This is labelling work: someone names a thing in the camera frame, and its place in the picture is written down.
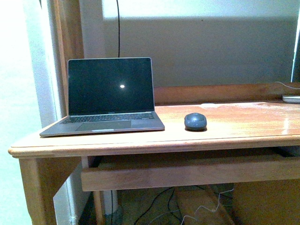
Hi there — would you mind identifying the dark grey computer mouse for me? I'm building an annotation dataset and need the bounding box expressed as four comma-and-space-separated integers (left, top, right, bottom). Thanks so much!
184, 112, 207, 131

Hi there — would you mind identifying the white wall pipe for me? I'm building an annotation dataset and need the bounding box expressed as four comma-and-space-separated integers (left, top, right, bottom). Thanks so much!
66, 180, 77, 225

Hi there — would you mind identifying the grey laptop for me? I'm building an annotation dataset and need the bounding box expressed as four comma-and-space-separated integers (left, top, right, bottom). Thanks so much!
40, 57, 165, 137

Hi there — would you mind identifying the wooden desk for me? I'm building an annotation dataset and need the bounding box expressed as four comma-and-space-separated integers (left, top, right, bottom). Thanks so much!
8, 0, 300, 225

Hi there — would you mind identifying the white flat device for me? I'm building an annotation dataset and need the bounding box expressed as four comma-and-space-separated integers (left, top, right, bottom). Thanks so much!
282, 95, 300, 104

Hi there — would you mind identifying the black hanging wall cable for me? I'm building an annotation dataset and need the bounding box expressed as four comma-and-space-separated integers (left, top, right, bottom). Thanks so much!
116, 0, 121, 58

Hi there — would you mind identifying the dark monitor edge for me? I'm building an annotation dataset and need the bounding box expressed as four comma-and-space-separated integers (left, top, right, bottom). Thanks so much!
291, 20, 300, 83

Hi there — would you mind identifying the white cable on floor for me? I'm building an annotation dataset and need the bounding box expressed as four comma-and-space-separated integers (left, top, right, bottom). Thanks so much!
150, 187, 235, 225

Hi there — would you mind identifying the black cable on floor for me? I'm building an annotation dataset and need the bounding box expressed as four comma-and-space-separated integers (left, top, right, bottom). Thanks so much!
131, 185, 211, 225

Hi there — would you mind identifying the wooden board under desk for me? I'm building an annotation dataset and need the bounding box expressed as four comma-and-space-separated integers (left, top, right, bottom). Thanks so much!
174, 186, 235, 225

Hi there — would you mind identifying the wooden keyboard drawer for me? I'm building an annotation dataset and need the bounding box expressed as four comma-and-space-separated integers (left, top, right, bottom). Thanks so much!
81, 154, 300, 191

